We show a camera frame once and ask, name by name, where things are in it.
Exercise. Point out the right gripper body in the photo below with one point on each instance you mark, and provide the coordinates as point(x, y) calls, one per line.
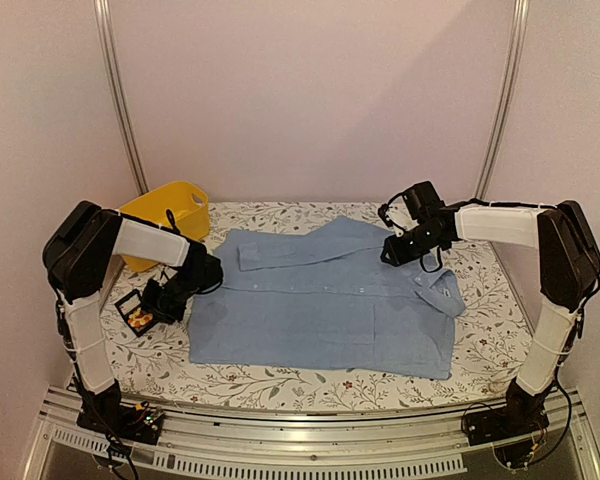
point(421, 245)

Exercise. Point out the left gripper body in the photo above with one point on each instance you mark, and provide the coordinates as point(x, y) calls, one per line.
point(168, 303)

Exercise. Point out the yellow orange flower brooch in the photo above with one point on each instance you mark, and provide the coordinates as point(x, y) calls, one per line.
point(140, 319)

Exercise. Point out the blue button-up shirt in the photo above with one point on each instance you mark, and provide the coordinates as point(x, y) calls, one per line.
point(326, 300)

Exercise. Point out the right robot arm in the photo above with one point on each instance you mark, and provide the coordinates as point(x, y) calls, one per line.
point(569, 269)

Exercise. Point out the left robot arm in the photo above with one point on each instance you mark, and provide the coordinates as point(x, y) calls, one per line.
point(76, 259)

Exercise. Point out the black brooch case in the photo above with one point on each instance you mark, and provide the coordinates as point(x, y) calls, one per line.
point(128, 304)

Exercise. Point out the yellow plastic basket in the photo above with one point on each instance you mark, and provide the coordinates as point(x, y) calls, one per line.
point(170, 215)

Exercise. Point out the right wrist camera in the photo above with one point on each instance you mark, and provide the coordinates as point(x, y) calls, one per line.
point(420, 201)

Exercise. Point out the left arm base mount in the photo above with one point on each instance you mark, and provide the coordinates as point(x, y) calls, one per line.
point(141, 423)

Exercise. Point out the right aluminium corner post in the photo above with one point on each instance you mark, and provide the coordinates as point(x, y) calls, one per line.
point(512, 65)

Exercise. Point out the aluminium corner post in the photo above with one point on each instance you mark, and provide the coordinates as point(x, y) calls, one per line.
point(512, 65)
point(105, 29)

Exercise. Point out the aluminium front rail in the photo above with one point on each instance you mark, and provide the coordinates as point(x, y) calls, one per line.
point(202, 442)

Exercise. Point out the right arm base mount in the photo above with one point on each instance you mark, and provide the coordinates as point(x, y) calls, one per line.
point(505, 425)

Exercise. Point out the left aluminium corner post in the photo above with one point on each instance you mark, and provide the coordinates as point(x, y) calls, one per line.
point(105, 29)

